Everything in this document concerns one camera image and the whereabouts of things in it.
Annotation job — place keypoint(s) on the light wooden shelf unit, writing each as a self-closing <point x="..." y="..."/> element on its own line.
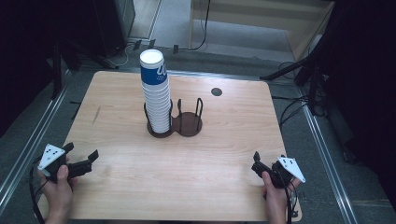
<point x="264" y="18"/>

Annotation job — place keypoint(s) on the dark cabinet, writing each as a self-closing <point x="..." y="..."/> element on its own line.
<point x="115" y="25"/>

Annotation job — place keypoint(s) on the stack of paper cups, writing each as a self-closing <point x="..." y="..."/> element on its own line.
<point x="155" y="93"/>

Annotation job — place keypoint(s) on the person's right hand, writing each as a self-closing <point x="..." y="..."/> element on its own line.
<point x="275" y="197"/>

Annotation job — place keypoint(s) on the black upright stand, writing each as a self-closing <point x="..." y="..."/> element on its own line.
<point x="57" y="68"/>

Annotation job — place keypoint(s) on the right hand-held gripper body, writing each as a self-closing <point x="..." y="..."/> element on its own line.
<point x="288" y="169"/>

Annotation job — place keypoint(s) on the dark round table grommet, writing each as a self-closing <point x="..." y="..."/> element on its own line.
<point x="216" y="91"/>

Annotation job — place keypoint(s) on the person's left hand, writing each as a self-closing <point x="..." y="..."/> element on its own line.
<point x="59" y="194"/>

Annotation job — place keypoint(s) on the black stand leg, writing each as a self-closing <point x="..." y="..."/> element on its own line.
<point x="93" y="57"/>

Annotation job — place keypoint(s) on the black angled stand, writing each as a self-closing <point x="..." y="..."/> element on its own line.
<point x="313" y="81"/>

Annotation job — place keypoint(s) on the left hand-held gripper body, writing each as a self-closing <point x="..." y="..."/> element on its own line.
<point x="51" y="157"/>

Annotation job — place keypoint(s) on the metal floor rail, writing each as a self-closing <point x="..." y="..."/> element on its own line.
<point x="327" y="161"/>
<point x="31" y="137"/>

